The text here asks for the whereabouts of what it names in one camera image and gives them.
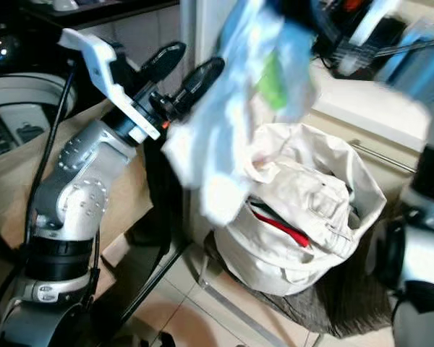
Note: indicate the dark wooden shelf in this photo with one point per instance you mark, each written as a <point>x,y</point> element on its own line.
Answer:
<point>101,11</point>

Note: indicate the grey top-load washing machine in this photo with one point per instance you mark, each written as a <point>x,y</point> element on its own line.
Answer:
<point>22,90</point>

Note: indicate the white and light blue garment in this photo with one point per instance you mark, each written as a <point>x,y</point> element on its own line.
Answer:
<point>228,152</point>

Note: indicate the red garment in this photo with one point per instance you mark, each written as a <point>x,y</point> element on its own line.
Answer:
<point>282,228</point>

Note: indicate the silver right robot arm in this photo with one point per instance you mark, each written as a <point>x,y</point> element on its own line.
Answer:
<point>423,260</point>

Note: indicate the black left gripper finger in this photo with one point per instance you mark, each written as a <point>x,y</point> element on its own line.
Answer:
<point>166,59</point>
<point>202,74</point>

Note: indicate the cream fabric laundry basket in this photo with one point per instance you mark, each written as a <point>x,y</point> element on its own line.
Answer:
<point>318,181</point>

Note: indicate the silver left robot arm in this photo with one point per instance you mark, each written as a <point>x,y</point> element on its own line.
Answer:
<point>83,195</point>

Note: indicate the white cup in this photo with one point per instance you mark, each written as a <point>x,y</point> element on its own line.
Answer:
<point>63,3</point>

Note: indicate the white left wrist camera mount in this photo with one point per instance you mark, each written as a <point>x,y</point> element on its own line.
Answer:
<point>110,72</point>

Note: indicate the white kitchen cabinet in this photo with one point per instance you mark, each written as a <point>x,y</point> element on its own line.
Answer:
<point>369,108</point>

